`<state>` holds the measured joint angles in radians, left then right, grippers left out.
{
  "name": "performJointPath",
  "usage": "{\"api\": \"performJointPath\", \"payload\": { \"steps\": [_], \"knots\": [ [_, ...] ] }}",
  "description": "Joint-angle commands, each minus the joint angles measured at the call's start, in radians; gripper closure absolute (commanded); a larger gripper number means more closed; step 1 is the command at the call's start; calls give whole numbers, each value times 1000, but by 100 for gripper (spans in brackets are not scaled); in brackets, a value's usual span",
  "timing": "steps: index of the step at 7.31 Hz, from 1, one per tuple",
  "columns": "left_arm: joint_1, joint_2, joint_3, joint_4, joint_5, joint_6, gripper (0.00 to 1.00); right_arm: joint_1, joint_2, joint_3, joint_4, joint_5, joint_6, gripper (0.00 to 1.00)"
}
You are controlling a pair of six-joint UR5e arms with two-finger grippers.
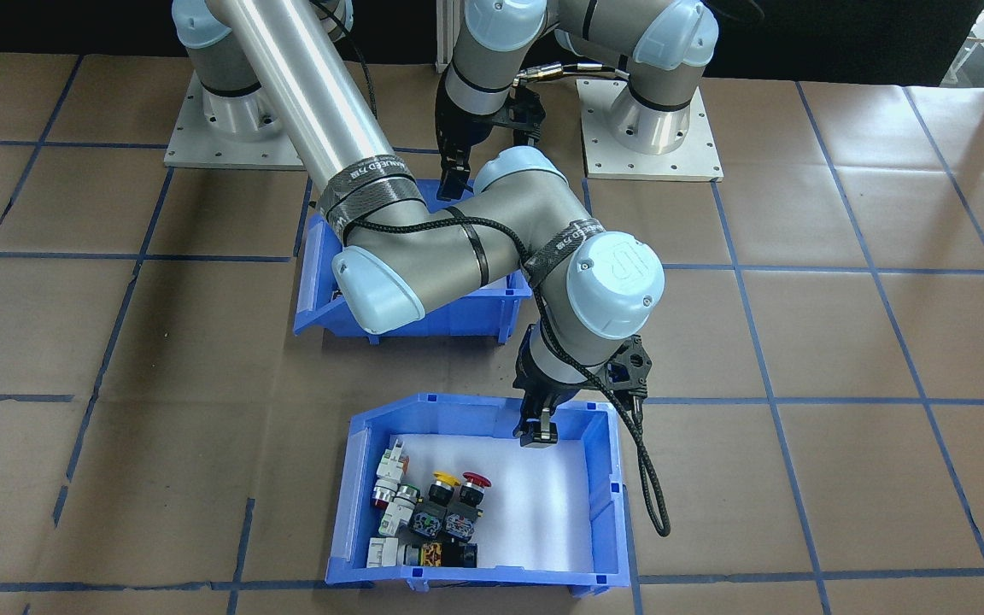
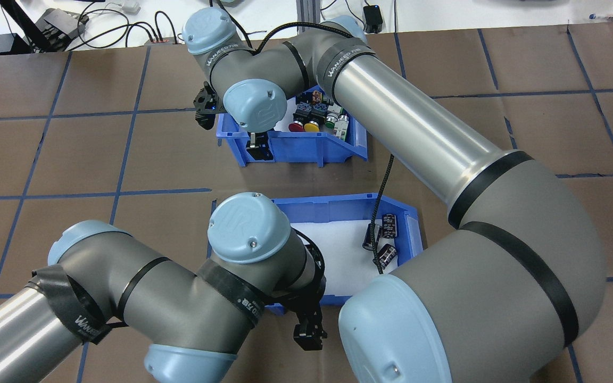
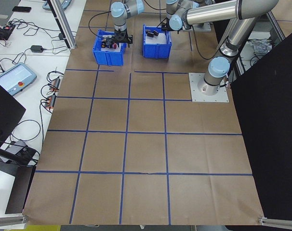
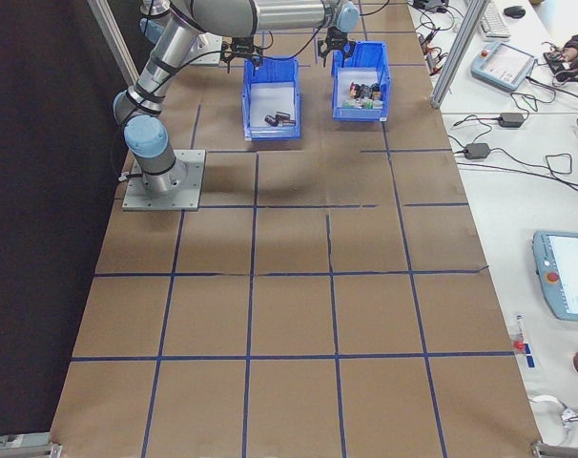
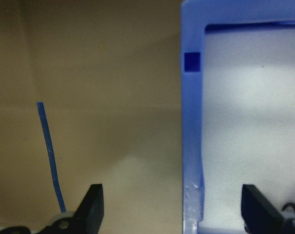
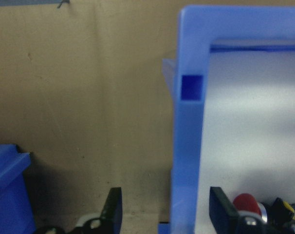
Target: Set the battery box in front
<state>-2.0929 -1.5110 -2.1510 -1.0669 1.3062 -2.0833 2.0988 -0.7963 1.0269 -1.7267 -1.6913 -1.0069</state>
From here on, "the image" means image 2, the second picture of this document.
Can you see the blue bin with push buttons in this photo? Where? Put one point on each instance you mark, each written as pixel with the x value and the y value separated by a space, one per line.
pixel 296 150

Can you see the blue bin with capacitors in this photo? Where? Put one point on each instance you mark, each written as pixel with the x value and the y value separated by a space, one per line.
pixel 338 205

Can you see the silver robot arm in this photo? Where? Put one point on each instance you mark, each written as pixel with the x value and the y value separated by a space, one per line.
pixel 445 149
pixel 179 298

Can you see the small black adapter box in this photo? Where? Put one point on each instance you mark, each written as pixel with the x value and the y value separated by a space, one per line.
pixel 373 18

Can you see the black power adapter box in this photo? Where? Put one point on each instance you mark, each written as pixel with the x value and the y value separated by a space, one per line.
pixel 59 25

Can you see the push buttons in upper bin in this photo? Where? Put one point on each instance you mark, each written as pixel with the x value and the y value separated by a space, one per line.
pixel 281 126

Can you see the red mushroom push button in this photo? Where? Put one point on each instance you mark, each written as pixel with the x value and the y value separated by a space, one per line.
pixel 297 126

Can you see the white foam liner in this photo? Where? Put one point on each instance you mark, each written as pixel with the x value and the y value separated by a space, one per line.
pixel 338 255

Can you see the yellow mushroom push button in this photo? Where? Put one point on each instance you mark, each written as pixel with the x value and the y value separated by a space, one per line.
pixel 313 126

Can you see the white plug adapter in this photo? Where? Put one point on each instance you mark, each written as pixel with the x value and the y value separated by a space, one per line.
pixel 128 6

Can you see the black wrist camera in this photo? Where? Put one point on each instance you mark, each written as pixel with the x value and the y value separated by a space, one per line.
pixel 206 106

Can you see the aluminium profile post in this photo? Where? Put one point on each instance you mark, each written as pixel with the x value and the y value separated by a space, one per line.
pixel 306 10

